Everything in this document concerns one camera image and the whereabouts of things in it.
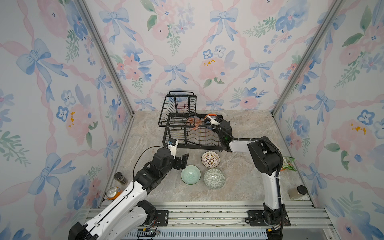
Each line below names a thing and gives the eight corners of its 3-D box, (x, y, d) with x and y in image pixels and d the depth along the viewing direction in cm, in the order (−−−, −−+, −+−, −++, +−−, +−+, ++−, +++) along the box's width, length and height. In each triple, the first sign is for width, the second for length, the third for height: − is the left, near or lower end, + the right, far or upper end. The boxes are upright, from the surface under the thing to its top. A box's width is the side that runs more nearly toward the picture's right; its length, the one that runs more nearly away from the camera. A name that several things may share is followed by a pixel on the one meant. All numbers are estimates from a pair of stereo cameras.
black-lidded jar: (290, 199, 82) (300, 194, 74) (286, 191, 85) (296, 185, 77) (297, 199, 82) (309, 194, 74) (294, 191, 85) (305, 185, 77)
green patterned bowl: (204, 189, 85) (204, 186, 81) (203, 171, 92) (203, 168, 88) (224, 189, 85) (226, 186, 82) (222, 171, 92) (223, 168, 88)
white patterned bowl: (201, 167, 93) (201, 164, 89) (201, 154, 98) (201, 151, 95) (219, 167, 93) (220, 164, 89) (218, 154, 98) (219, 151, 95)
